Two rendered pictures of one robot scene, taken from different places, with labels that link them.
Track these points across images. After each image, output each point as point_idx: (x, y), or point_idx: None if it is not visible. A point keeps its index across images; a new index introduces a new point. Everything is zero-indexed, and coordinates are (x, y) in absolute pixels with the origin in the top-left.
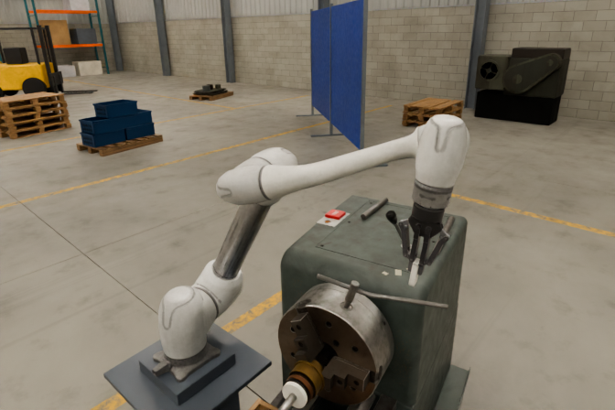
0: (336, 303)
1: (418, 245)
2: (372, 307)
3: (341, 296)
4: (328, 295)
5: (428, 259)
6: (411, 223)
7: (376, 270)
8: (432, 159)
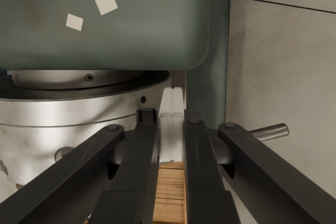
0: (48, 165)
1: (152, 158)
2: (108, 110)
3: (44, 141)
4: (19, 148)
5: (228, 180)
6: None
7: (48, 20)
8: None
